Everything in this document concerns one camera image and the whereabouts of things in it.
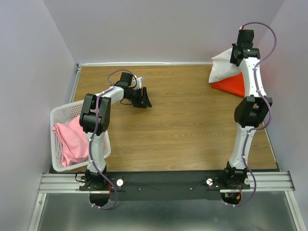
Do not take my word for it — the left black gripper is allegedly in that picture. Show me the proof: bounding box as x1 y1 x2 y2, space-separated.
126 87 152 109

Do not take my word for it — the white t-shirt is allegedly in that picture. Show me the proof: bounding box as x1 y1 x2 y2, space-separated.
208 48 241 83

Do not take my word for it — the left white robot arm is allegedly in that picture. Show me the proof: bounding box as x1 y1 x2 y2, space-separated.
79 69 152 190

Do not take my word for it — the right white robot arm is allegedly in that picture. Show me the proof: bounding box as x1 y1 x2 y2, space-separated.
221 29 272 189

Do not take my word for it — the folded orange t-shirt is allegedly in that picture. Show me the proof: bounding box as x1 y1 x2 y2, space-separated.
211 73 245 98

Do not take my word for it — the pink t-shirt in basket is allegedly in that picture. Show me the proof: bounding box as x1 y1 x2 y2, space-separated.
52 116 89 167

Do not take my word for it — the white plastic laundry basket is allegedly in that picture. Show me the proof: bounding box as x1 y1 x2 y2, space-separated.
50 98 111 172

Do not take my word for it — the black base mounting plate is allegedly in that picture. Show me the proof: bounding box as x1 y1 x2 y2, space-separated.
75 170 251 206

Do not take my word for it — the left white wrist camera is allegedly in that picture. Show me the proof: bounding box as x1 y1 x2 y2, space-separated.
132 76 145 90

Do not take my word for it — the aluminium front rail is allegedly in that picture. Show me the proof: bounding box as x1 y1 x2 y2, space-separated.
38 172 295 194

